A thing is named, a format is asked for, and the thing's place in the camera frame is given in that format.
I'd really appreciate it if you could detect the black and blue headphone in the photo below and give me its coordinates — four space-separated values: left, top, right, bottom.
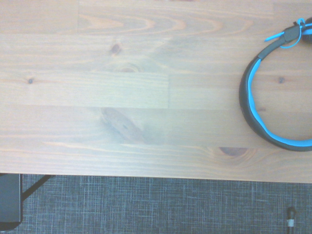
239 16 312 152

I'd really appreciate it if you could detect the black diagonal table brace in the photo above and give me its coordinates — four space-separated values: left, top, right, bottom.
22 174 51 198

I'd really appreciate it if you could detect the black metal table leg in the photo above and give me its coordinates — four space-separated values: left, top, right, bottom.
0 173 24 233

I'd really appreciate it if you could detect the black tripod leg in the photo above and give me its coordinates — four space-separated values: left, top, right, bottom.
286 206 297 234

